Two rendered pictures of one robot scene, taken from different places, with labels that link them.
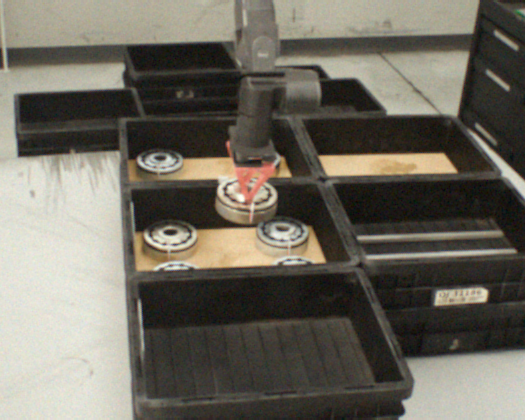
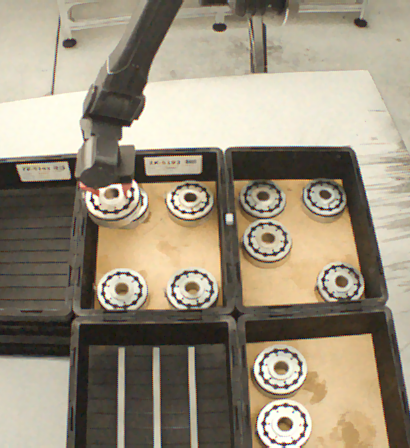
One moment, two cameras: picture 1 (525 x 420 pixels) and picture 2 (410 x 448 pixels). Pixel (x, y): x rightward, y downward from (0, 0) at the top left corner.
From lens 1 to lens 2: 1.65 m
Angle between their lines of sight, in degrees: 72
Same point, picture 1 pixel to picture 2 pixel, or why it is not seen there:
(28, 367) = not seen: hidden behind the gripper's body
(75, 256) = not seen: hidden behind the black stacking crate
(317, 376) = (15, 292)
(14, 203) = (329, 136)
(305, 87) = (85, 156)
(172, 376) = (37, 204)
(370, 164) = (360, 412)
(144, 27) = not seen: outside the picture
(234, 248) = (186, 255)
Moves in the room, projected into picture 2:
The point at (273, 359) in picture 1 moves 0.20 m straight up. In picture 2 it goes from (38, 266) to (15, 212)
